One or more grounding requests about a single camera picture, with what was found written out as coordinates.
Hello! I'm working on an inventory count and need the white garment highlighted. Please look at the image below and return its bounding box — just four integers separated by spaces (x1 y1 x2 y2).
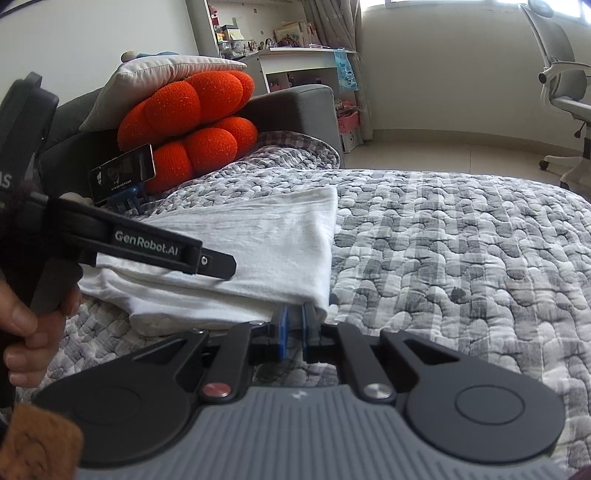
78 185 341 337

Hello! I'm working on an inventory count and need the person's left hand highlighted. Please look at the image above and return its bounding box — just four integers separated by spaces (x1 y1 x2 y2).
1 280 81 388

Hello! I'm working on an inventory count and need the blue phone stand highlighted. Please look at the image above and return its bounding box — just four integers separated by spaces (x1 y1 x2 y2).
107 185 145 215

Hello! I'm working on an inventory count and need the smartphone on stand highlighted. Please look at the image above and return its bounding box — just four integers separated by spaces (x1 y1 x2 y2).
88 144 155 204

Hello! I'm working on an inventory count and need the orange flower cushion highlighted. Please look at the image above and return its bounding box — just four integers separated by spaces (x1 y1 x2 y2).
117 70 259 195

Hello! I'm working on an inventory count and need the grey checked quilt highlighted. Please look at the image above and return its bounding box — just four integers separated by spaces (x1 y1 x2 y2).
13 131 591 471

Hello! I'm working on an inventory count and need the white pillow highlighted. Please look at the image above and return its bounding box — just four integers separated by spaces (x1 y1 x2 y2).
79 55 246 132

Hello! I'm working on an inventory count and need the pink storage basket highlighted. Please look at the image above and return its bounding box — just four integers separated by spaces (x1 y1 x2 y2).
338 110 360 134

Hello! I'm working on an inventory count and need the brown sleeve cuff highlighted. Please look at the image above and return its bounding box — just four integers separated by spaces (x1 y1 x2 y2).
1 403 84 480

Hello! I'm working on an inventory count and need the blue plush toy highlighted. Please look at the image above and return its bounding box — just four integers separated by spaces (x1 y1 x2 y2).
120 51 176 63

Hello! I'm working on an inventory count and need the white desk shelf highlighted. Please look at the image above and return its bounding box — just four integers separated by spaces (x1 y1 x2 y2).
186 0 371 153

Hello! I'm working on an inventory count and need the grey curtain left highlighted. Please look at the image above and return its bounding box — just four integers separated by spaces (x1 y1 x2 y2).
303 0 376 142

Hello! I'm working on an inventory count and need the grey office chair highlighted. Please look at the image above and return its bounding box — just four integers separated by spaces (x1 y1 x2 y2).
520 1 590 190

